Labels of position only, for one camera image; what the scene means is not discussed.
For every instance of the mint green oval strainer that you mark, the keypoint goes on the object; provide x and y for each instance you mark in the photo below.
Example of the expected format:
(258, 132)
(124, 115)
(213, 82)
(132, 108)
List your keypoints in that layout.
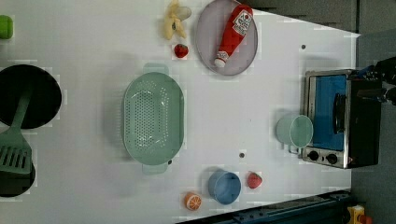
(153, 119)

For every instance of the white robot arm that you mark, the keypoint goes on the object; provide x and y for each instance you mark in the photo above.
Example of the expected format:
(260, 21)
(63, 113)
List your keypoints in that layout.
(383, 71)

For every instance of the dark red toy strawberry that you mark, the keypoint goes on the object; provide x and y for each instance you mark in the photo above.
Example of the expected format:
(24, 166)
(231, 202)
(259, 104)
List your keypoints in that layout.
(181, 50)

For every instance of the blue plastic cup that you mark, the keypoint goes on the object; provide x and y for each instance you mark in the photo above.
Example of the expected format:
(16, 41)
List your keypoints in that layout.
(224, 186)

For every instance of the grey round plate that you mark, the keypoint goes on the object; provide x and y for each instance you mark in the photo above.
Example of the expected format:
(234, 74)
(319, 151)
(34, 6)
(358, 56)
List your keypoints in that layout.
(209, 31)

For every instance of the light red toy strawberry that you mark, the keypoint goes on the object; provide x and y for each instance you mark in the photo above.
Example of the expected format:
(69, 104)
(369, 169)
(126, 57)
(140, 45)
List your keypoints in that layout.
(254, 180)

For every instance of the toy orange half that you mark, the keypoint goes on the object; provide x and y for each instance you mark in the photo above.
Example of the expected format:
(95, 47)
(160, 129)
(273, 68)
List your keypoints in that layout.
(192, 201)

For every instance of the peeled toy banana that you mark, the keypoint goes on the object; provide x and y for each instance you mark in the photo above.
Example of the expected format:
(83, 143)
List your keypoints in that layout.
(175, 14)

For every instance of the mint green mug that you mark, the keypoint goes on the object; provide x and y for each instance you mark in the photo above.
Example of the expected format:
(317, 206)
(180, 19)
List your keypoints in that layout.
(295, 131)

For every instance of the red ketchup bottle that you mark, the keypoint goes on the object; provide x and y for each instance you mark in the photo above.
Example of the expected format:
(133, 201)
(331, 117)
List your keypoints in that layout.
(235, 30)

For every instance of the black toaster oven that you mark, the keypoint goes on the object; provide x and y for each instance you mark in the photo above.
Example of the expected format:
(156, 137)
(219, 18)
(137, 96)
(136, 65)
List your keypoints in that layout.
(346, 125)

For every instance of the large black round pan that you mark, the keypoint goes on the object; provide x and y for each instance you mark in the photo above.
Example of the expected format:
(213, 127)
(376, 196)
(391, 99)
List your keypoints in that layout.
(46, 97)

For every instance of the green slotted spatula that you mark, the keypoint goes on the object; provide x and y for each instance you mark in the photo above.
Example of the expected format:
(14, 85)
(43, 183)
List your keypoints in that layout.
(16, 153)

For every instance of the yellow and red button box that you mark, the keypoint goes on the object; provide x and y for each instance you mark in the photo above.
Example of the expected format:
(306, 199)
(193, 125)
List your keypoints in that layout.
(358, 216)

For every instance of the bright green object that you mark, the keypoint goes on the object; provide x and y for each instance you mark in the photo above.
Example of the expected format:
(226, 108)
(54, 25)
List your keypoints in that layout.
(6, 27)

